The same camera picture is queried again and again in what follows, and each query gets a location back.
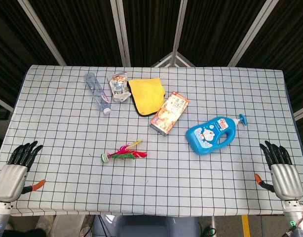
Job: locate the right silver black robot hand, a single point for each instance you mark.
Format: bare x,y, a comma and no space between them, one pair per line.
286,179

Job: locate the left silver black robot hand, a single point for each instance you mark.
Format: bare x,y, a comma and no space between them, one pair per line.
10,180

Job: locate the colourful feather shuttlecock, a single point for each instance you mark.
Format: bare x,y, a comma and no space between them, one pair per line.
122,155

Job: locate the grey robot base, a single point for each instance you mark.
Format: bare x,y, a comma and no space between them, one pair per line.
146,225

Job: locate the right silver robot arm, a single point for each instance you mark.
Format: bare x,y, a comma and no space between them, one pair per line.
297,217

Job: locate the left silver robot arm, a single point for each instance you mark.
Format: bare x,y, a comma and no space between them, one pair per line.
0,217

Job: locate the blue pump detergent bottle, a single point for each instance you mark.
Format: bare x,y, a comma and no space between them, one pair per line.
210,135

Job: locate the clear plastic water bottle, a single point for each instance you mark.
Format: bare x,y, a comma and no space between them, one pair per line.
98,93

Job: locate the orange snack box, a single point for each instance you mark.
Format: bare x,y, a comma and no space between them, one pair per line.
170,113

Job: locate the white checked tablecloth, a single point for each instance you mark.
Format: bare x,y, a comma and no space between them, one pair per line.
151,187

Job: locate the crumpled silver snack bag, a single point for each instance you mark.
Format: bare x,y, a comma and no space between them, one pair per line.
118,87

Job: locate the yellow microfibre cloth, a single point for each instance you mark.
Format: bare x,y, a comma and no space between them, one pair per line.
146,95

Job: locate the white folding screen frame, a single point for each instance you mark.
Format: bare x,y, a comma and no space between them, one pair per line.
151,32

